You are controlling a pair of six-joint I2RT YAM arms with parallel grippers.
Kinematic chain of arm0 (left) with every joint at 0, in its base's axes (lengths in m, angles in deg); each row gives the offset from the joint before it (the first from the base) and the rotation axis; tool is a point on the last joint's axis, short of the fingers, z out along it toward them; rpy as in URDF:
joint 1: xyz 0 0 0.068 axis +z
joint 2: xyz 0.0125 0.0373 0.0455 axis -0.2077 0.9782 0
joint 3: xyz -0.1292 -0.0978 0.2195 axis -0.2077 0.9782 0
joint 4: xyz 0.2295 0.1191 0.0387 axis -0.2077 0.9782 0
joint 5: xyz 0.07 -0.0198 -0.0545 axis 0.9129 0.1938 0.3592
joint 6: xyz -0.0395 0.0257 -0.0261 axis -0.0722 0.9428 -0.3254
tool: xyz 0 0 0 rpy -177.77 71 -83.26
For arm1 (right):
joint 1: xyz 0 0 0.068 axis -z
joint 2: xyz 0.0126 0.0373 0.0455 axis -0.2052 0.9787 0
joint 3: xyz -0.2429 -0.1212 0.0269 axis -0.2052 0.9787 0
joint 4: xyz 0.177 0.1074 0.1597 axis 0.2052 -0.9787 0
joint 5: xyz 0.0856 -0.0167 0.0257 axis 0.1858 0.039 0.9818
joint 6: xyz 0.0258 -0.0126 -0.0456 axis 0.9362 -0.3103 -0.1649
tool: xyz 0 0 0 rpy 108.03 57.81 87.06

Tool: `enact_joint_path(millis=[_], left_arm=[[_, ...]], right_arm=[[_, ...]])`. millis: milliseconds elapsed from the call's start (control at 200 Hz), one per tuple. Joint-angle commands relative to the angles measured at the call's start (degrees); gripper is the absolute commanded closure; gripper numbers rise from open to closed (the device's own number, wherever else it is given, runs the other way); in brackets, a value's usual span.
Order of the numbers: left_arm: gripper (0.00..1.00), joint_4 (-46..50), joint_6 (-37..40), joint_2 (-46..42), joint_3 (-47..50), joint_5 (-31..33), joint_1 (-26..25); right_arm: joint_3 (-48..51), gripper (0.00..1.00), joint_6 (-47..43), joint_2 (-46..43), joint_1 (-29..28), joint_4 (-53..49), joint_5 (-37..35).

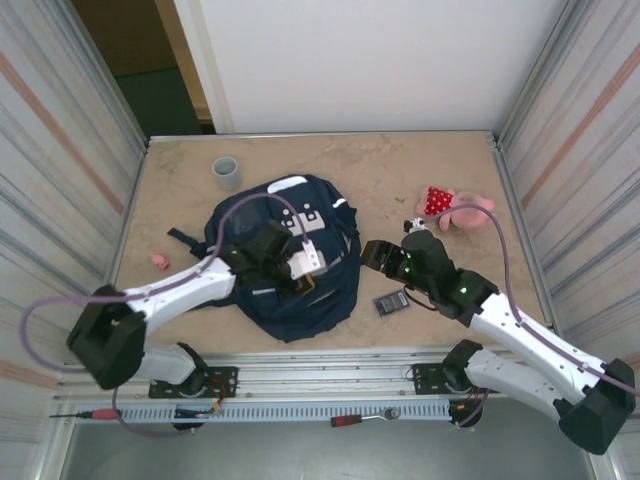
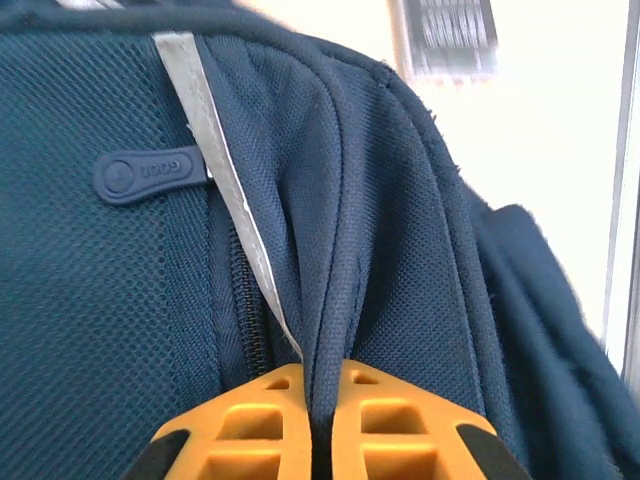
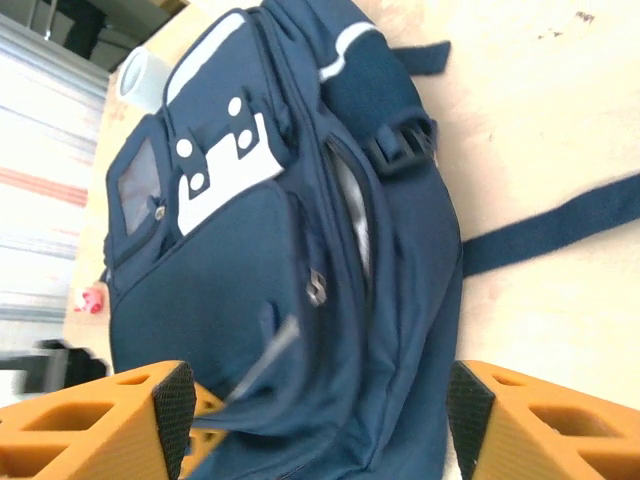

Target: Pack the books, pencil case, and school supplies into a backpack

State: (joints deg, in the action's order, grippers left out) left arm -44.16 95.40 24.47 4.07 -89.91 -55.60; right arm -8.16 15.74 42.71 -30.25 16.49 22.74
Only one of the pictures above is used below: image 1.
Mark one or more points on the navy blue backpack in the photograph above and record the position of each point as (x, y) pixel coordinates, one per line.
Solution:
(325, 300)

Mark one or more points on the black calculator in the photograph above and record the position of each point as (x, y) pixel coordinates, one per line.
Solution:
(392, 303)

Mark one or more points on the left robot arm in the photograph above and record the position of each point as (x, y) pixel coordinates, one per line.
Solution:
(190, 297)

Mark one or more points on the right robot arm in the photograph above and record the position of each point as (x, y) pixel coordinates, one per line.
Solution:
(535, 357)

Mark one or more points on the pink plush doll red dress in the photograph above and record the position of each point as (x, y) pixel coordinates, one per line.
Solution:
(470, 207)

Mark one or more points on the grey plastic cup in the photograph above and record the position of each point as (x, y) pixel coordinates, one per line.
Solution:
(226, 174)

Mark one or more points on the small pink toy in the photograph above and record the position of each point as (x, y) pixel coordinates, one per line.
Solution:
(160, 260)

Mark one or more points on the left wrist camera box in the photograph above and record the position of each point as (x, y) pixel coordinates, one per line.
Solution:
(308, 260)

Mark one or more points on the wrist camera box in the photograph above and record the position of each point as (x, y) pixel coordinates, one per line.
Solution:
(415, 226)
(308, 260)

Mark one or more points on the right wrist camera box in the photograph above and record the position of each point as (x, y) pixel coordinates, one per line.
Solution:
(415, 226)

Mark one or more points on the aluminium mounting rail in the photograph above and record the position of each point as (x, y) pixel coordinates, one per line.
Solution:
(325, 372)

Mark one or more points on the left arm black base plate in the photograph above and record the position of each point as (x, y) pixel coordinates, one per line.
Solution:
(225, 380)

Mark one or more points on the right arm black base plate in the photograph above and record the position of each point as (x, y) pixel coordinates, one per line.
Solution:
(425, 377)

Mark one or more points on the beige door frame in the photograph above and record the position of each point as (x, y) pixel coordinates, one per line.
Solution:
(182, 55)

